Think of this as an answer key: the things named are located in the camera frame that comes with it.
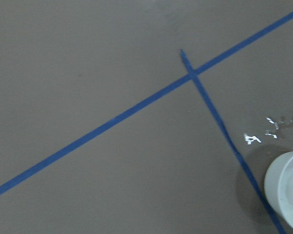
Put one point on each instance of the white bowl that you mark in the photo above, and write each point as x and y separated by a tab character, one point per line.
278	186

